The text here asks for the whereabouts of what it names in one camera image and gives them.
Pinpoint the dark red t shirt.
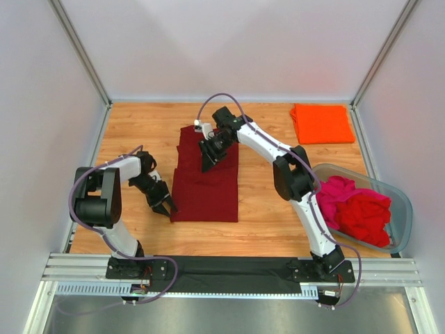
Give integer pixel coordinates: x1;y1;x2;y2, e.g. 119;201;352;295
170;125;238;223

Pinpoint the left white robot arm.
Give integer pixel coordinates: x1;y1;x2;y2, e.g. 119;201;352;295
69;150;177;281

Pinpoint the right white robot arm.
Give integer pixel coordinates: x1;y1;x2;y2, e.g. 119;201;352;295
193;107;345;275

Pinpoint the black cloth strip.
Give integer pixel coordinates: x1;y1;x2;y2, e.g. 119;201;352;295
168;256;301;294

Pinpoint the folded orange t shirt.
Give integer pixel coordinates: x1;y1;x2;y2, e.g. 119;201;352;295
289;104;355;145

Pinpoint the pink t shirt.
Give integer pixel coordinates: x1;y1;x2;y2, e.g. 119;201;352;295
316;175;391;230

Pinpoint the clear plastic basket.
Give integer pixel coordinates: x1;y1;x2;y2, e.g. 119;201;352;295
314;164;413;254

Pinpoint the bright red t shirt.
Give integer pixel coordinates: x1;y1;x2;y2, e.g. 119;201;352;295
334;193;391;248

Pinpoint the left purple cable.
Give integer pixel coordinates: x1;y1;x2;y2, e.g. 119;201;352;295
55;145;180;316

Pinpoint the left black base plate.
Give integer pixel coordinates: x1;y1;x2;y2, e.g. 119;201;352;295
105;257;175;280

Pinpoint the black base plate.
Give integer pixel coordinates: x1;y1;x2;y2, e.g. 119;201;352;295
105;257;175;280
286;259;355;283

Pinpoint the aluminium front rail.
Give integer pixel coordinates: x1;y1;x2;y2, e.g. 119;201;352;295
41;253;423;287

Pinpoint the slotted cable duct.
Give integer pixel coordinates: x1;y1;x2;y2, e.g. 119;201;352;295
55;281;321;299

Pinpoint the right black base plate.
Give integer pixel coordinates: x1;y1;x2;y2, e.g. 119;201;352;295
286;259;355;283

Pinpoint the left aluminium frame post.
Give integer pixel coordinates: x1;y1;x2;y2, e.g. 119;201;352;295
49;0;112;106

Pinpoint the aluminium frame post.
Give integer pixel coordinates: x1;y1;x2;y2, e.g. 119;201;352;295
49;0;112;106
350;0;421;109

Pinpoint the right aluminium frame post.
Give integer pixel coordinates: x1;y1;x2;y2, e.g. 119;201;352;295
350;0;421;109

